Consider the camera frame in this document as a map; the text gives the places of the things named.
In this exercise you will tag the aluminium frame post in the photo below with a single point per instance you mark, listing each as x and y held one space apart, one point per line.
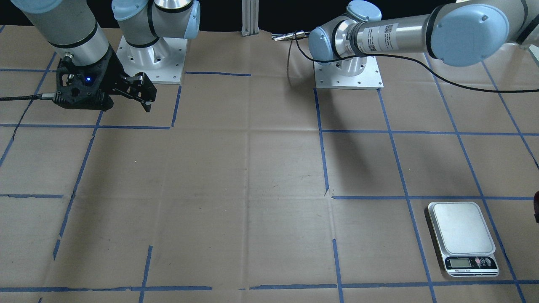
250 18

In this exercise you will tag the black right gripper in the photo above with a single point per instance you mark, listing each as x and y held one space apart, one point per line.
111 71

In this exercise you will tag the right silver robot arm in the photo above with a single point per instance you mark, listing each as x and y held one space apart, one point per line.
71 28

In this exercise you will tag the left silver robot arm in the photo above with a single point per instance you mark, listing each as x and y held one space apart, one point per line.
458 34

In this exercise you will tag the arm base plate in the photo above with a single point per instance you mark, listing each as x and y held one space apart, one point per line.
354 74
162 62

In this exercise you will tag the silver digital kitchen scale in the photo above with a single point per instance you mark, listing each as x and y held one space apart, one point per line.
464 241

